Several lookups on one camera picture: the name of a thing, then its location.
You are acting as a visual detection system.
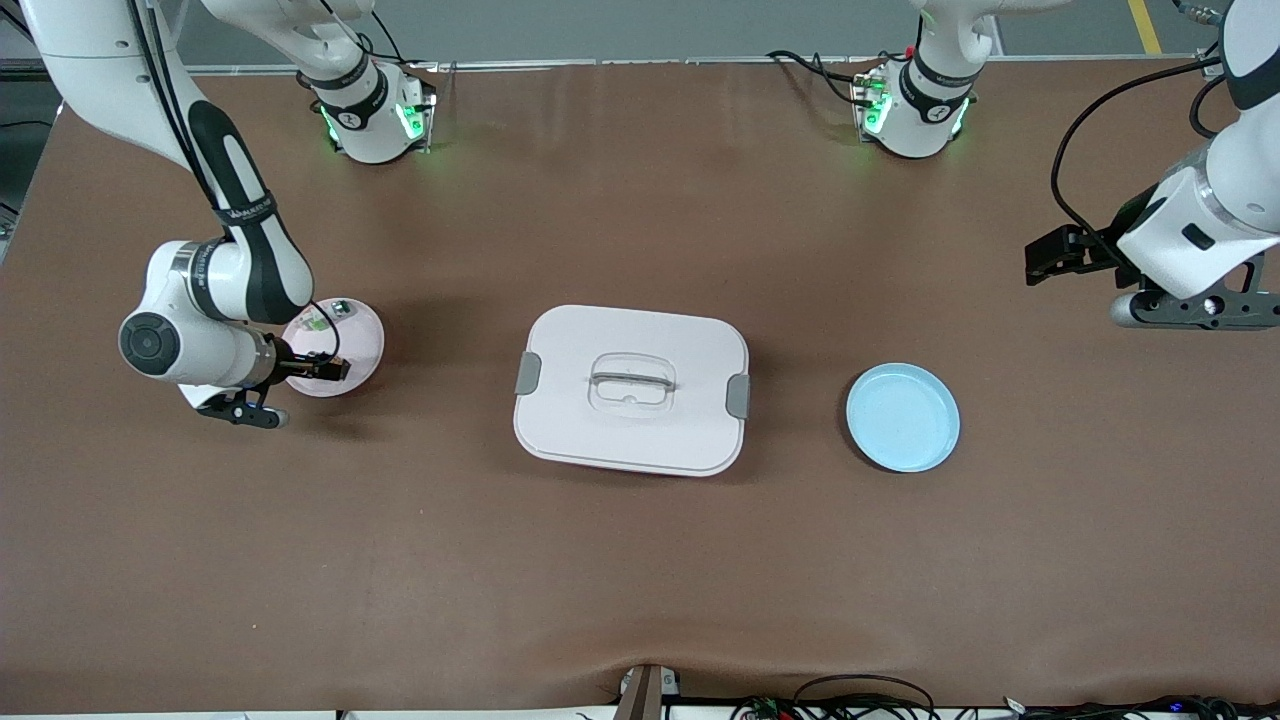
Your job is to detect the tangled black cables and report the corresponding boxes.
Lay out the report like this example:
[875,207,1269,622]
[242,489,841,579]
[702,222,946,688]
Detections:
[1000,693,1280,720]

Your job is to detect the small coloured wire bundle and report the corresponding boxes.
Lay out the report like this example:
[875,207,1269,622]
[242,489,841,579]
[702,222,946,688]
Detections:
[730,693,801,720]

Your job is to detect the black arm base cable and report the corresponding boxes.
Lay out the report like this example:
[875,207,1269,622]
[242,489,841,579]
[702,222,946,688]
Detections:
[345,8,413,69]
[766,48,886,109]

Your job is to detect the white lidded storage box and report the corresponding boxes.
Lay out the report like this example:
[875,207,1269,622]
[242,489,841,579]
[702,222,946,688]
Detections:
[513,304,751,478]

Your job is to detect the aluminium camera post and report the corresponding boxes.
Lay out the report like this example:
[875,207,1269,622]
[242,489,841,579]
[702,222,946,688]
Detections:
[615,663,683,720]

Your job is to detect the aluminium table edge rail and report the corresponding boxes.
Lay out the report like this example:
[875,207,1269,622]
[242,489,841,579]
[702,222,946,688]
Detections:
[180,55,1206,76]

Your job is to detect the black cable loop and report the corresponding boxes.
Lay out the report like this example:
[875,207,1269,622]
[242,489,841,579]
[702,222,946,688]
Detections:
[793,674,938,720]

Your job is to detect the pink round plate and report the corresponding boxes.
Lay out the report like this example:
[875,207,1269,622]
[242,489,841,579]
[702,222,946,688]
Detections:
[283,297,386,399]

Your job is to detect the light blue round plate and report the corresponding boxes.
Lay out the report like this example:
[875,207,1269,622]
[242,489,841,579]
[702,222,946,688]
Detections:
[846,362,961,474]

